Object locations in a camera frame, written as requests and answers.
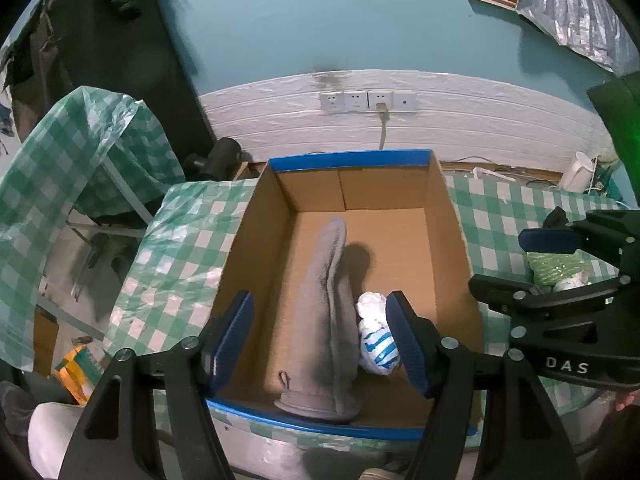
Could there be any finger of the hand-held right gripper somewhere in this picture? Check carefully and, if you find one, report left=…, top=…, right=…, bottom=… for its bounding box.
left=468, top=274, right=632, bottom=356
left=519, top=210, right=625, bottom=267

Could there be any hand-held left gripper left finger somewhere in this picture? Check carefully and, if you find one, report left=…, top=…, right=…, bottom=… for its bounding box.
left=60, top=290, right=256, bottom=480

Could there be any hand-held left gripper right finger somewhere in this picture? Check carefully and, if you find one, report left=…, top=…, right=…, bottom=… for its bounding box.
left=385, top=290, right=568, bottom=480

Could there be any black knitted cloth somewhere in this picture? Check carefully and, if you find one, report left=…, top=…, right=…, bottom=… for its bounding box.
left=542, top=207, right=571, bottom=232

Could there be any green patterned cloth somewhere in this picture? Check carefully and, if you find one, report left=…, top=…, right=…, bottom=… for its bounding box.
left=527, top=250, right=592, bottom=292

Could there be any white blue-striped sock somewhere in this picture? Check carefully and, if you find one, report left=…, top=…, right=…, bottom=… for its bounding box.
left=359, top=327, right=404, bottom=376

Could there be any grey fleece sock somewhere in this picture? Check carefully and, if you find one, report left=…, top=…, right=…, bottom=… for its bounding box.
left=272, top=215, right=363, bottom=423

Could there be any blue-rimmed cardboard box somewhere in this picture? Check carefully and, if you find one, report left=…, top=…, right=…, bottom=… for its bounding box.
left=205, top=149, right=486, bottom=441

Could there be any white plastic strip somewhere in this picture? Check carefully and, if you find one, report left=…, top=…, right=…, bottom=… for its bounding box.
left=470, top=167, right=516, bottom=182

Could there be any green checkered tablecloth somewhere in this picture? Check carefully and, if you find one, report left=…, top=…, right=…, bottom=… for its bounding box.
left=105, top=170, right=631, bottom=446

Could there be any dark green panel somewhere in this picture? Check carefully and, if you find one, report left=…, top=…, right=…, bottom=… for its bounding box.
left=586, top=72, right=640, bottom=211

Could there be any orange yellow packet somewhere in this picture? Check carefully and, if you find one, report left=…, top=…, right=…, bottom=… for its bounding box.
left=54, top=345, right=106, bottom=406

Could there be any black cylindrical device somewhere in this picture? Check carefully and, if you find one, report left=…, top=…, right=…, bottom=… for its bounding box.
left=182, top=137, right=243, bottom=181

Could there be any silver tarp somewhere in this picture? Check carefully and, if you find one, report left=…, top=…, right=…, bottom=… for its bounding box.
left=515, top=0, right=628, bottom=76

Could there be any black hanging coat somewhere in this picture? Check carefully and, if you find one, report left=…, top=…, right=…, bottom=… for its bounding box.
left=10, top=0, right=218, bottom=161

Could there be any beige plug with cable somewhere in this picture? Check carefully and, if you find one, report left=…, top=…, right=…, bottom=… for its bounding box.
left=375, top=102, right=390, bottom=151

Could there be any wide white wall socket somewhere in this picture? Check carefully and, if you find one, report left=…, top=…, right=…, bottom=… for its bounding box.
left=368, top=90, right=417, bottom=112

